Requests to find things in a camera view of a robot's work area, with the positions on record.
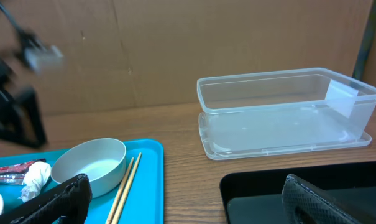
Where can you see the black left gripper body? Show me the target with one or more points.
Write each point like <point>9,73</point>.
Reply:
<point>20,119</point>

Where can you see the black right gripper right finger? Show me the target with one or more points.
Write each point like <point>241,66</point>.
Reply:
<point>304,203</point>

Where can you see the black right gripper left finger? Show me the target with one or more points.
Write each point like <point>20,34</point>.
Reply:
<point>67,203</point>

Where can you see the white napkin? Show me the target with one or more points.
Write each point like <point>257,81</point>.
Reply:
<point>35,178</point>

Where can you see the wooden chopstick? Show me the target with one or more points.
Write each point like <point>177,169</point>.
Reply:
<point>119,193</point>
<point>125,191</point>

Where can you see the grey bowl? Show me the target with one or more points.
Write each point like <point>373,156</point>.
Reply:
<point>102,160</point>

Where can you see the red foil wrapper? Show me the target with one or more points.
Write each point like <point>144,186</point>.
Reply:
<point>14,174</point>

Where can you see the black tray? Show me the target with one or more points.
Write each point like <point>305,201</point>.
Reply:
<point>256,197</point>

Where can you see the clear plastic bin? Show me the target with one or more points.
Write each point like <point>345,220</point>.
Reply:
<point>280,109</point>

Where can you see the clear plastic lid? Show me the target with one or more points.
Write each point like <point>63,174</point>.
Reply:
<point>363,141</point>

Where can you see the white label on bin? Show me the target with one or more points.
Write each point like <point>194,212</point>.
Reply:
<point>340,97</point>

